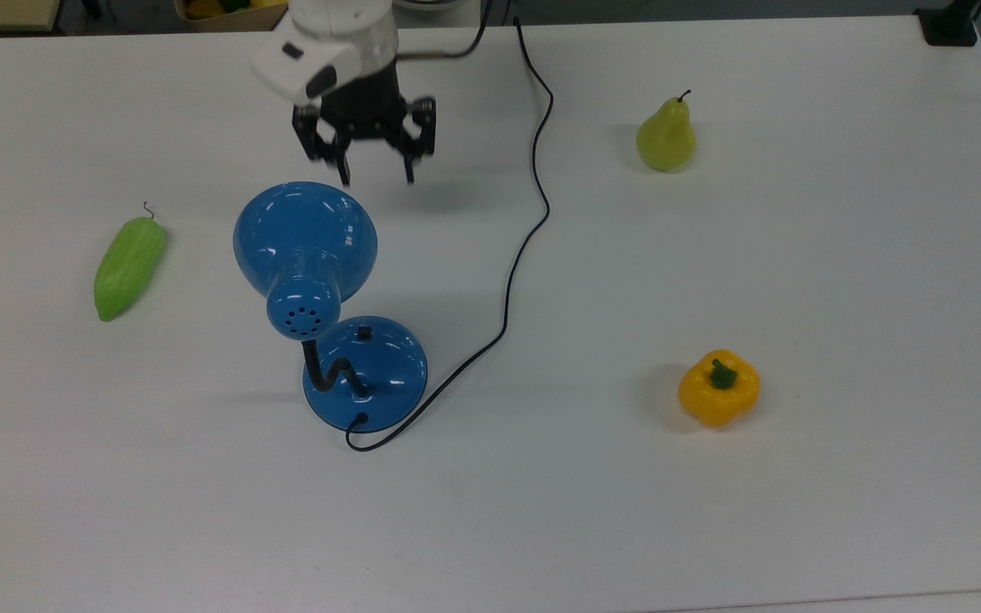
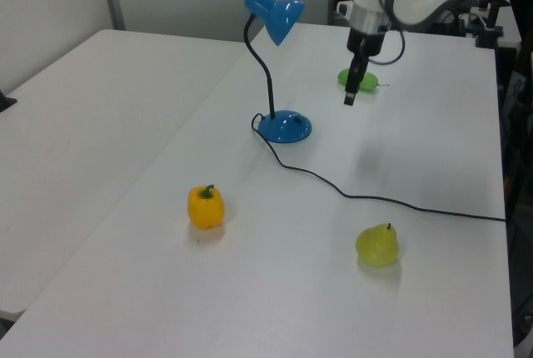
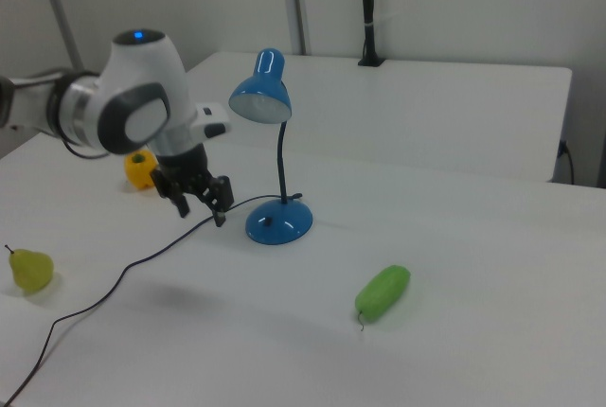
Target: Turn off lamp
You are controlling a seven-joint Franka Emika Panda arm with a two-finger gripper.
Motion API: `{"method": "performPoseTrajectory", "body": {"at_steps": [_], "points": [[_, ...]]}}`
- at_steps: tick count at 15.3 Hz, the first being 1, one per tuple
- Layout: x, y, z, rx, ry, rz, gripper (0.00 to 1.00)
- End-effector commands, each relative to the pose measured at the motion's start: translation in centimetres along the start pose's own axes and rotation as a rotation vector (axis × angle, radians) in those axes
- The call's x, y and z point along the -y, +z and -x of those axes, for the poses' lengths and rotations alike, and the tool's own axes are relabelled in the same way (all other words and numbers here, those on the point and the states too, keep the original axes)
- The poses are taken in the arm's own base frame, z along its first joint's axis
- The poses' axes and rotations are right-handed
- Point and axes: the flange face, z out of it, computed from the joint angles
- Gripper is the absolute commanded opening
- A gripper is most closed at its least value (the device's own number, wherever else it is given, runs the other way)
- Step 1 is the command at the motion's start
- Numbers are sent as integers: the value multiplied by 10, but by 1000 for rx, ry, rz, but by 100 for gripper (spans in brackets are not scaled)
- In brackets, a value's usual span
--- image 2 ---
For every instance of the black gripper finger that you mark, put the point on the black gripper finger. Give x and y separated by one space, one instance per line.
350 83
360 73

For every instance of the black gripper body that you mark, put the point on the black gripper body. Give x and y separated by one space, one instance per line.
366 43

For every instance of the blue gooseneck desk lamp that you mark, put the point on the blue gooseneck desk lamp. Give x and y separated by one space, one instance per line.
287 127

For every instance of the green cucumber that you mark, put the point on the green cucumber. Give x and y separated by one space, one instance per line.
370 82

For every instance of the black background equipment rack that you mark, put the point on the black background equipment rack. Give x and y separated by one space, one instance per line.
454 21

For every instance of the green pear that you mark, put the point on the green pear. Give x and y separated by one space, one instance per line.
377 247

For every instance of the yellow bell pepper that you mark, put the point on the yellow bell pepper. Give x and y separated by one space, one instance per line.
206 212

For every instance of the black camera stand with clamp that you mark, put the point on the black camera stand with clamp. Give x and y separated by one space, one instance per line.
493 16

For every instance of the black clamp bracket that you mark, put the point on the black clamp bracket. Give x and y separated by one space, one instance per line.
5 103

